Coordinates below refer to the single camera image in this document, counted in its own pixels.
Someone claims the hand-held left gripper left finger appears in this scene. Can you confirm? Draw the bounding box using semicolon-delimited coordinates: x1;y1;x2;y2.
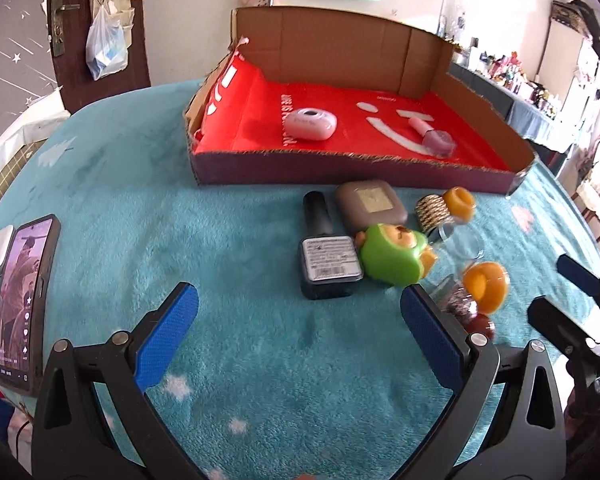
31;282;201;480

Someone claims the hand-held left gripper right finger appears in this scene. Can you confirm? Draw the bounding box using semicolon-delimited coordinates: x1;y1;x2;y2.
400;284;567;480

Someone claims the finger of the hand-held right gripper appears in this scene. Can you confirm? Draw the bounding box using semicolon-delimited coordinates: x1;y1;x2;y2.
556;254;600;311
526;296;600;357

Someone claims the glitter jar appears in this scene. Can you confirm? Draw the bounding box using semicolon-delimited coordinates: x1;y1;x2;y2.
430;275;481;328

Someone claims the dark red ball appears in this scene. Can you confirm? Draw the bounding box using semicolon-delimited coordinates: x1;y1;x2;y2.
464;312;497;343

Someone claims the orange resin cap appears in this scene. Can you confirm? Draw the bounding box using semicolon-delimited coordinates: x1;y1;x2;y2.
442;186;477;223
461;261;511;313

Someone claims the green frog toy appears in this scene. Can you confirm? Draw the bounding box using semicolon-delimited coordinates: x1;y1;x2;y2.
356;223;438;288

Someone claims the black nail polish bottle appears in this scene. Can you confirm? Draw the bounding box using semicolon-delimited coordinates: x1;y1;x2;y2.
299;190;365;301

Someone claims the cardboard box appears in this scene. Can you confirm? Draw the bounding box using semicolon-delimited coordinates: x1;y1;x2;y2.
182;6;538;196

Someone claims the teal fleece blanket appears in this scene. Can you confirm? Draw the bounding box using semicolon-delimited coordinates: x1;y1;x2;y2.
0;77;600;480

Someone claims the clear glass jar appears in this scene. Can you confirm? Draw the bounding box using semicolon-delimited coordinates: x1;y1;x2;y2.
427;220;486;263

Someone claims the gold studded cylinder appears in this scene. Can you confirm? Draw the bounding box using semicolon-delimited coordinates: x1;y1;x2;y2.
414;195;455;233

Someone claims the brown earbud case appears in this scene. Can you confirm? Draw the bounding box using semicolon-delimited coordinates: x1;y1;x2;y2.
335;180;409;235

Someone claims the black smartphone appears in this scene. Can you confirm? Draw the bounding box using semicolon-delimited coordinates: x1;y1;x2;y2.
0;214;62;396

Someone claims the dark cloth covered desk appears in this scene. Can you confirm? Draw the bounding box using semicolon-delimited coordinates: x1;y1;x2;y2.
450;60;571;161

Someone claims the white cabinet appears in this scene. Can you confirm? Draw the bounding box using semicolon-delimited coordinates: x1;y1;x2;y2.
562;35;600;171

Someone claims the pink nail polish bottle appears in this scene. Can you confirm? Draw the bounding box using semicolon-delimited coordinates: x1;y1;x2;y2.
406;116;457;157

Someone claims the row of cosmetics bottles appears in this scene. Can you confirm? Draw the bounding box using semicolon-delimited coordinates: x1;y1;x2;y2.
440;10;571;121

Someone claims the red plastic bag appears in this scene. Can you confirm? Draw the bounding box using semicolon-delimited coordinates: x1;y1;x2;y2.
192;52;513;173

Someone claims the pink round case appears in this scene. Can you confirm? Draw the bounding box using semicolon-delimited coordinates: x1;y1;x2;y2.
283;108;338;141

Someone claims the dark bag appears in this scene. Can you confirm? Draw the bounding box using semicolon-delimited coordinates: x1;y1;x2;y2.
551;0;600;43

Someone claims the brown wooden door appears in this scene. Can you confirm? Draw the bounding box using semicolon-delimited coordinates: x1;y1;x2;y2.
46;0;152;113

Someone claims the hanging clear plastic bag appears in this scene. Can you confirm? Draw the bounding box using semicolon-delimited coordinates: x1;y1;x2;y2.
85;5;131;82

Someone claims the metal door handle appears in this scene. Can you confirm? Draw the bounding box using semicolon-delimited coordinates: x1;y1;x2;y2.
49;0;81;57

